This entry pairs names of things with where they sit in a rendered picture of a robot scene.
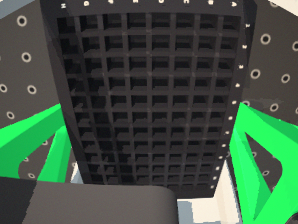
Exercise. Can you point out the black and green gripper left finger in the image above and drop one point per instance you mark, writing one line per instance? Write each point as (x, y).
(19, 140)

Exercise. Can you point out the black well plate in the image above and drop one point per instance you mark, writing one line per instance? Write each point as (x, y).
(154, 87)

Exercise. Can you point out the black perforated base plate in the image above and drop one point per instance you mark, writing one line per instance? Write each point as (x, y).
(27, 84)

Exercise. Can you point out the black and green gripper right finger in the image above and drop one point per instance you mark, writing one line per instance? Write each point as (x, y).
(281, 140)

